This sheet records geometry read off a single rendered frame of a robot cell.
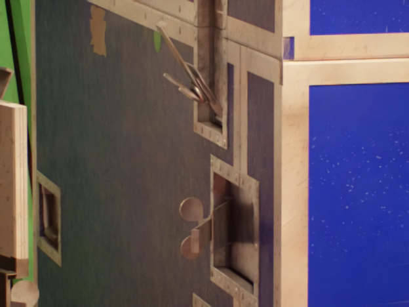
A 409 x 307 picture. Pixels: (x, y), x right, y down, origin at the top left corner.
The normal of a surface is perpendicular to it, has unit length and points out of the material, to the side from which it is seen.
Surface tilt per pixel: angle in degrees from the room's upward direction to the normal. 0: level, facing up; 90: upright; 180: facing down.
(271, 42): 90
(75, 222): 90
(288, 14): 90
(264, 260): 90
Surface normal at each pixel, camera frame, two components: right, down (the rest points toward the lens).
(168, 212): -0.97, 0.04
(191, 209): 0.38, 0.20
